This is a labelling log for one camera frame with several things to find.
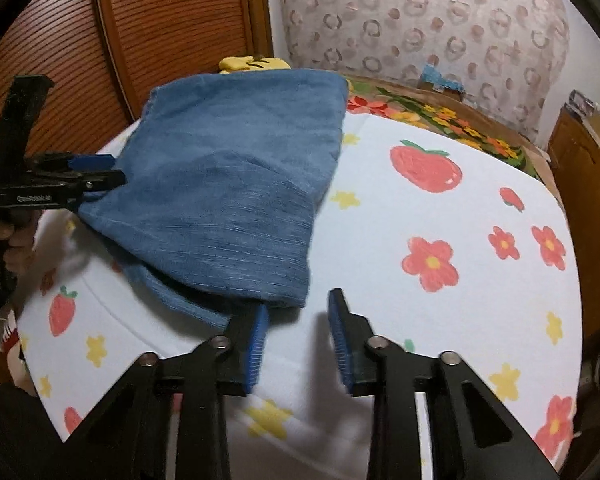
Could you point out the white strawberry print sheet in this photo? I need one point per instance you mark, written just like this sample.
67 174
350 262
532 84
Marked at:
430 285

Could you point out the blue denim pants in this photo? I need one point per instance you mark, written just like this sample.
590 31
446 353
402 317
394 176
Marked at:
230 160

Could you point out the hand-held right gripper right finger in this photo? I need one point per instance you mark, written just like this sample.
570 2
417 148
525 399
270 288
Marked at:
340 345

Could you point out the wooden louvered wardrobe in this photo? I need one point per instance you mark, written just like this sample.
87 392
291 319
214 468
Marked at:
155 20

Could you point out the blue plastic bag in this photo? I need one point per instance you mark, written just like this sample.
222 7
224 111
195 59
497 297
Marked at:
442 77

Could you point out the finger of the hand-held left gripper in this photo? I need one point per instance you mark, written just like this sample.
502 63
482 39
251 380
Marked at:
105 180
92 162

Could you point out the cardboard box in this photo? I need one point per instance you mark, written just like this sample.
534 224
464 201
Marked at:
432 87

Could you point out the person's black clothing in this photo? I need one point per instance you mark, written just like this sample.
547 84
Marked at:
25 420

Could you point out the wooden cabinet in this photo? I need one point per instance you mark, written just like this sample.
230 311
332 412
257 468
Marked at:
585 185

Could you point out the floral blanket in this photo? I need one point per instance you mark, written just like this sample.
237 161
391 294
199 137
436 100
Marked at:
440 115

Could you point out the person's left hand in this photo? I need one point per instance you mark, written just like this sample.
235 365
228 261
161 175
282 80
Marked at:
16 255

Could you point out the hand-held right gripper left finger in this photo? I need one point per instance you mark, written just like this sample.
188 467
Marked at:
257 350

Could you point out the yellow plush toy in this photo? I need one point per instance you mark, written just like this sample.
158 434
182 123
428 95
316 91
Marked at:
240 63

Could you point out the circle patterned curtain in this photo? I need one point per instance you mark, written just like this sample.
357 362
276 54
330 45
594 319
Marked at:
430 20

